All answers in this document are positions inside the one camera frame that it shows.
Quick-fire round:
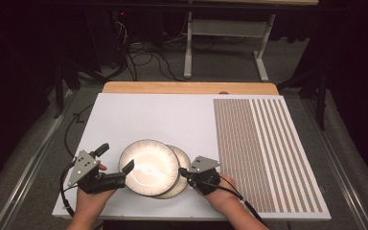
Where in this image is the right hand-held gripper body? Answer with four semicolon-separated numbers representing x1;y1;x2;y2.
187;155;221;196

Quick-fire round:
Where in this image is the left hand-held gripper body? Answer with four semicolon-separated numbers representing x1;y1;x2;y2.
66;149;127;196

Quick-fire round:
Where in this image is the white dark-rimmed plate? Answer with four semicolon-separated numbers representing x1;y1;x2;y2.
154;144;193;200
118;139;181;197

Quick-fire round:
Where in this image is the person's right hand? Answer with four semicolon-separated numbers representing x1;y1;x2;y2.
200;173;245;215

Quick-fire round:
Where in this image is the person's left hand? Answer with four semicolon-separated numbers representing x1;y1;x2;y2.
76;161;118;211

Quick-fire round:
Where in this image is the brown striped placemat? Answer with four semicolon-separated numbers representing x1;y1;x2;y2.
213;98;325;214

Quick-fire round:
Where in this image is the dark metal stand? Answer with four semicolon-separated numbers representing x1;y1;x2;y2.
276;69;330;130
51;59;81;120

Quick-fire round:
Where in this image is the white metal stand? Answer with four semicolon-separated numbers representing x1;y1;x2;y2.
183;10;277;82

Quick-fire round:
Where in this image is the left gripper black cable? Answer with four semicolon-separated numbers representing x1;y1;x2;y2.
59;158;79;219

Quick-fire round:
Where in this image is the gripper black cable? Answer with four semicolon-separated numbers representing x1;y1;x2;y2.
188;177;268;228
59;158;79;219

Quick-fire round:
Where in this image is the black floor cable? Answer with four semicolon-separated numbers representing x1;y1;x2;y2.
63;103;96;158

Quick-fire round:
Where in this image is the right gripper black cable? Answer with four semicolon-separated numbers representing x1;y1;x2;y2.
188;177;268;228

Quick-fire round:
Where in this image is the aluminium floor rail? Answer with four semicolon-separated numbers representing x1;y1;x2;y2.
0;90;75;230
301;98;368;230

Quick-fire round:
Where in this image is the bundle of floor cables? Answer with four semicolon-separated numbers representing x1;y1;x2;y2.
113;18;186;82

